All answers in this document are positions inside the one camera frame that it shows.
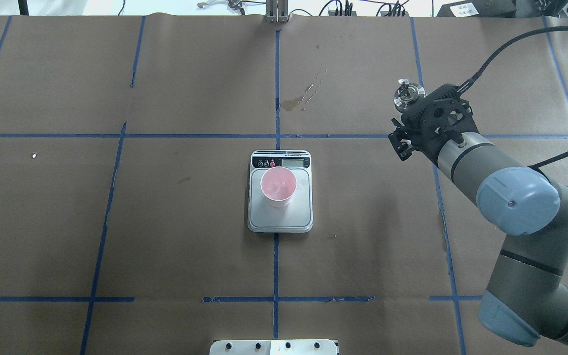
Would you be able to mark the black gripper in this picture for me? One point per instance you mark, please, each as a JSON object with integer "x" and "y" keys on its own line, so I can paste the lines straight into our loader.
{"x": 422, "y": 147}

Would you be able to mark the glass sauce dispenser bottle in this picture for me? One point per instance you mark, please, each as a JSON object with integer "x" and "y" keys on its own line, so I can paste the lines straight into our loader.
{"x": 407, "y": 94}

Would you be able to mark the pink paper cup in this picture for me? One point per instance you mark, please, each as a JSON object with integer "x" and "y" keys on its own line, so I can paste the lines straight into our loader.
{"x": 278, "y": 185}

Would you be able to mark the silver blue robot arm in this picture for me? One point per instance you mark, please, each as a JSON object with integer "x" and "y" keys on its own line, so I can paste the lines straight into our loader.
{"x": 525, "y": 298}

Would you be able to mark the grey electronic kitchen scale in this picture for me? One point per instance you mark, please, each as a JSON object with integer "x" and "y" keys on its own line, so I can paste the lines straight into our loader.
{"x": 296, "y": 217}

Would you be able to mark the black box with label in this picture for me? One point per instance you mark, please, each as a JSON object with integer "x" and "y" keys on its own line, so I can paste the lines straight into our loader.
{"x": 478, "y": 8}

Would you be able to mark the aluminium frame post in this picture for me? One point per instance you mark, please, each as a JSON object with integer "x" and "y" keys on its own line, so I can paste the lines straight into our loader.
{"x": 276, "y": 11}

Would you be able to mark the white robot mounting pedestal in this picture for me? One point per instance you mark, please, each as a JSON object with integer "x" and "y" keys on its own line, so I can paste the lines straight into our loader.
{"x": 276, "y": 347}

